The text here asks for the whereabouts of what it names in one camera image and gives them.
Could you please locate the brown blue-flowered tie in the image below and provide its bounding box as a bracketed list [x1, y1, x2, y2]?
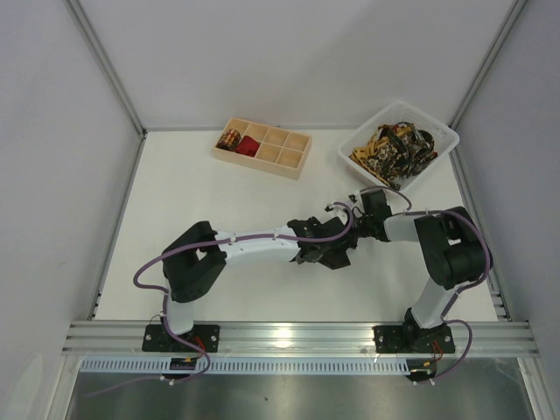
[318, 249, 351, 270]

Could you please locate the yellow patterned tie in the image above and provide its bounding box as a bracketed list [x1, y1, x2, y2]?
[350, 125, 411, 178]

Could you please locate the rolled brown patterned tie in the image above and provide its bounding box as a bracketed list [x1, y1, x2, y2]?
[216, 129, 242, 151]

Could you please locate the rolled red tie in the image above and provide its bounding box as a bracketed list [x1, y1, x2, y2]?
[234, 136, 261, 158]

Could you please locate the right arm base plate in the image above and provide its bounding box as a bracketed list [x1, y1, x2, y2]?
[373, 324, 456, 354]

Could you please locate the left aluminium frame post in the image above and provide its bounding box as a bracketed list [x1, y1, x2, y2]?
[65, 0, 148, 139]

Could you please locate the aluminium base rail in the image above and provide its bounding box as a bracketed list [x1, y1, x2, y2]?
[62, 321, 539, 358]

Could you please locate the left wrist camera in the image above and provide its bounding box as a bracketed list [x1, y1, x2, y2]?
[325, 203, 348, 224]

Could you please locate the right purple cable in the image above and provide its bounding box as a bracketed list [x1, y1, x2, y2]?
[356, 186, 492, 389]

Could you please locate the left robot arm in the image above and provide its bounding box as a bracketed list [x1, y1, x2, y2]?
[163, 213, 355, 335]

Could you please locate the purple cable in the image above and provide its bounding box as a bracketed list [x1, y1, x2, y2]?
[356, 186, 492, 389]
[82, 205, 355, 397]

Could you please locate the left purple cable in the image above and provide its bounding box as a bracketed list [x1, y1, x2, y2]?
[82, 205, 355, 397]

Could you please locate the white slotted cable duct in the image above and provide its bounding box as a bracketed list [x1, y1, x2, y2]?
[80, 356, 410, 375]

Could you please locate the right aluminium frame post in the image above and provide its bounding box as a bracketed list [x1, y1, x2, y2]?
[449, 0, 530, 130]

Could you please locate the aluminium frame post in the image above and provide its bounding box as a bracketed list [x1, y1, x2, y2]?
[449, 0, 530, 130]
[65, 0, 148, 139]

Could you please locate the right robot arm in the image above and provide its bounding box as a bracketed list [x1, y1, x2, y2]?
[354, 186, 494, 354]

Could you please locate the white plastic basket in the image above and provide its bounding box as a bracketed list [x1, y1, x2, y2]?
[338, 101, 459, 193]

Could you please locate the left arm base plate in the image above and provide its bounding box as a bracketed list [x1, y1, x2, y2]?
[142, 323, 221, 353]

